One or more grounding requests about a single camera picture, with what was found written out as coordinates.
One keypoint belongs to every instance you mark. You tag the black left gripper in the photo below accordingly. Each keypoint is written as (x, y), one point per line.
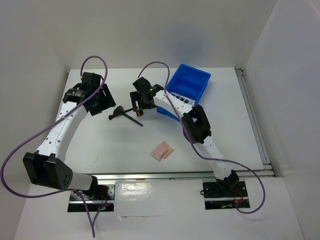
(108, 101)

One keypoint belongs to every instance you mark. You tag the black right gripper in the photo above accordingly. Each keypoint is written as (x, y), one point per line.
(134, 96)

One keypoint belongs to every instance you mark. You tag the small brown black cap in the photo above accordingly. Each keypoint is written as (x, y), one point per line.
(139, 112)

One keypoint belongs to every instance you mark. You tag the black fan makeup brush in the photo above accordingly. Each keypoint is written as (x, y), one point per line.
(119, 111)

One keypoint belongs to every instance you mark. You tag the slim black makeup brush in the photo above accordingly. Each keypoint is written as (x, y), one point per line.
(132, 119)

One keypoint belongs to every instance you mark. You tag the bobby pin card pack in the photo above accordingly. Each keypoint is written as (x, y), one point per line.
(184, 99)

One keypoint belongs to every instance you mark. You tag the pink blotting paper pad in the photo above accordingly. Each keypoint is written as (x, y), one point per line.
(159, 152)

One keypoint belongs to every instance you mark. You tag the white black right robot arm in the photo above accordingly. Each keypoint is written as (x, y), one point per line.
(196, 127)

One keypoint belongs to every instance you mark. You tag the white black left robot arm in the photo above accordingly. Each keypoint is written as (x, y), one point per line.
(46, 166)

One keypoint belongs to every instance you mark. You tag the blue plastic organizer bin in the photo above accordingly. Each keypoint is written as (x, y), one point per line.
(189, 82)

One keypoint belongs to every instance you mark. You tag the tan blotting paper pad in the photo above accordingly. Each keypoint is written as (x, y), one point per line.
(169, 150)

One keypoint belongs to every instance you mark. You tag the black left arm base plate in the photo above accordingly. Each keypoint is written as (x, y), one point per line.
(101, 199)

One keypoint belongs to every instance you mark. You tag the aluminium table edge rail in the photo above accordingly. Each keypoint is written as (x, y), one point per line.
(177, 176)

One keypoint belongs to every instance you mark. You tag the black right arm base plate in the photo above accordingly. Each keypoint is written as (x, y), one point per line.
(217, 197)

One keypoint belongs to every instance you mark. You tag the aluminium side rail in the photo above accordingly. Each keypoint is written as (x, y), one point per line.
(265, 159)

